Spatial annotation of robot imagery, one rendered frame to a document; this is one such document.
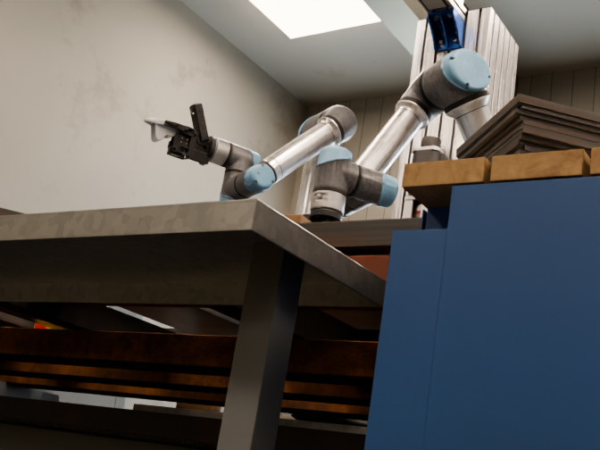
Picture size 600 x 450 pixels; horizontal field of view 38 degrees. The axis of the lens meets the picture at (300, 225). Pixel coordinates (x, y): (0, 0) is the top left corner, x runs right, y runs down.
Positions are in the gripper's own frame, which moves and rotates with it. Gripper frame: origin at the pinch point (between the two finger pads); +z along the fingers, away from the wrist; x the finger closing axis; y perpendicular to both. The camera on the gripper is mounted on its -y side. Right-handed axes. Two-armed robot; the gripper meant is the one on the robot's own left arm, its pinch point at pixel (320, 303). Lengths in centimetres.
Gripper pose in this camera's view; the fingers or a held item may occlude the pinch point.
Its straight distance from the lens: 185.8
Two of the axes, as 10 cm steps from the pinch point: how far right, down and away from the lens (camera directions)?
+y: -8.4, 0.4, 5.5
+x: -5.3, -3.4, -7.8
